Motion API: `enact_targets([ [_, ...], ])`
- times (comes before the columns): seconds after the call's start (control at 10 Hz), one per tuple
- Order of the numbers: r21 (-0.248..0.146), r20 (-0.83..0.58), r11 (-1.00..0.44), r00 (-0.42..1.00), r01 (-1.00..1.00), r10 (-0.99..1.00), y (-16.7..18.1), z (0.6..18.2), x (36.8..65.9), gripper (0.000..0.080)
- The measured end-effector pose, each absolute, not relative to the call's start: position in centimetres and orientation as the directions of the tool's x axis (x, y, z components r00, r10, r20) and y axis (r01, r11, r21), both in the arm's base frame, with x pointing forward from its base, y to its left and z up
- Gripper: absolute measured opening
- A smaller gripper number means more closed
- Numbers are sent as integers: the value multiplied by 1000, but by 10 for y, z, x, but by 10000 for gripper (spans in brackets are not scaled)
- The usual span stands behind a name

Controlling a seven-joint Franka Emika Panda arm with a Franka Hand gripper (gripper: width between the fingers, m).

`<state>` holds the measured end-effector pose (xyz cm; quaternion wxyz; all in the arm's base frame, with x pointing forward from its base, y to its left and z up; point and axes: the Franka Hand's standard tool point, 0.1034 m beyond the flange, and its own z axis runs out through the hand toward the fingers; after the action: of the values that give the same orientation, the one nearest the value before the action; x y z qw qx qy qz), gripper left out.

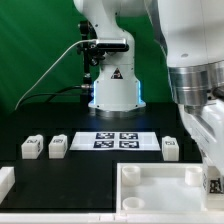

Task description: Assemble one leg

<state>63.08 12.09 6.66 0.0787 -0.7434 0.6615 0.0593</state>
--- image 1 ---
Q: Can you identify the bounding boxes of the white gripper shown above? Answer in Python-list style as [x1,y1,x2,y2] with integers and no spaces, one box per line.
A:
[178,99,224,176]

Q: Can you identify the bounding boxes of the white square tabletop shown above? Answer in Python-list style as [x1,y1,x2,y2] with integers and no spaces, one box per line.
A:
[116,162,224,214]

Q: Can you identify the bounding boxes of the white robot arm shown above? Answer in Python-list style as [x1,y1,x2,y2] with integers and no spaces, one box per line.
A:
[73,0,224,176]

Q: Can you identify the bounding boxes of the paper sheet with tags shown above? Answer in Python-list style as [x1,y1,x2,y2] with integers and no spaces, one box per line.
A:
[70,132,160,151]

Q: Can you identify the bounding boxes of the white obstacle left piece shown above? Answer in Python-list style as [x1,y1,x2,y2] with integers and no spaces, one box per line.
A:
[0,167,15,204]

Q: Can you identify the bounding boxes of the white front rail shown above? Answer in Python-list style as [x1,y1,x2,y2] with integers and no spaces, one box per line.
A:
[0,213,224,224]

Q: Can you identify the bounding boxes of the black cable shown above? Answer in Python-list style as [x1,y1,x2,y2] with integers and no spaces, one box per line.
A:
[18,84,94,108]

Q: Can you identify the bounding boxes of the white cable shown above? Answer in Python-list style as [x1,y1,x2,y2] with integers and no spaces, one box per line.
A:
[14,39,98,111]

